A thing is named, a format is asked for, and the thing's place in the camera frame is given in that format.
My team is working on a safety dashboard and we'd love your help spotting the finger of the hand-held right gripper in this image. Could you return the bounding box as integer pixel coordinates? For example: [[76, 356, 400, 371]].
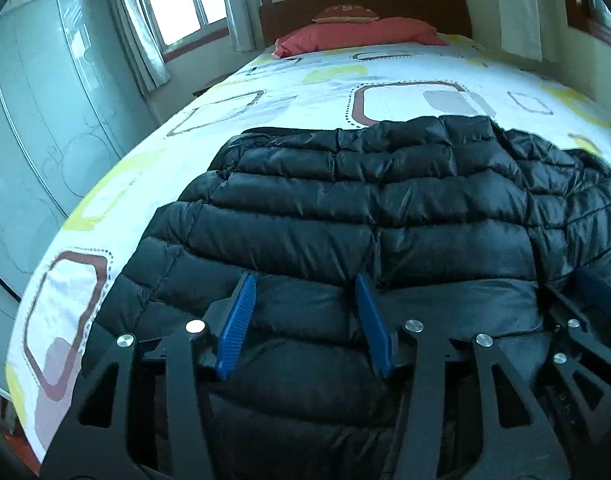
[[575, 270, 611, 314], [539, 284, 611, 443]]

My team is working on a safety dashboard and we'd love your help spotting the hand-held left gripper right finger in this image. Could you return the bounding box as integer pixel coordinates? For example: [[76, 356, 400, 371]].
[[354, 273, 572, 480]]

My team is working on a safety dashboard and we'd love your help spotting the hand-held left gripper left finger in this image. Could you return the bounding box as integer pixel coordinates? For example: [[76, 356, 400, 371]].
[[40, 272, 258, 480]]

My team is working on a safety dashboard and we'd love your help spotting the black quilted puffer jacket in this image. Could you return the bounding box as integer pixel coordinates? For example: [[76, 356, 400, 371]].
[[79, 115, 611, 480]]

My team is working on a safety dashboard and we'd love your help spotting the bed with patterned sheet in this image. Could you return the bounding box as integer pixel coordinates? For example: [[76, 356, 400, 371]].
[[5, 34, 611, 466]]

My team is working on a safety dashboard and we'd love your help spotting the frosted glass sliding wardrobe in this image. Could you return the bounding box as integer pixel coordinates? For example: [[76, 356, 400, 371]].
[[0, 0, 162, 398]]

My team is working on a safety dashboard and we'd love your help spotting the red pillow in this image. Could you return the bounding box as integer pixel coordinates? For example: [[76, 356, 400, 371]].
[[272, 16, 449, 59]]

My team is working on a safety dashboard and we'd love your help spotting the pale curtain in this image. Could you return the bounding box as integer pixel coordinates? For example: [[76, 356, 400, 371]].
[[104, 0, 172, 95], [219, 0, 260, 53], [489, 0, 544, 64]]

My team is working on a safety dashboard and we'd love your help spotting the small brown printed cushion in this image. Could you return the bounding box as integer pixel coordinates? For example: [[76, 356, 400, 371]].
[[311, 4, 382, 25]]

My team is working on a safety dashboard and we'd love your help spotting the white framed window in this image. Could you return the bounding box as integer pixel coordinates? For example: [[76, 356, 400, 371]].
[[128, 0, 232, 58]]

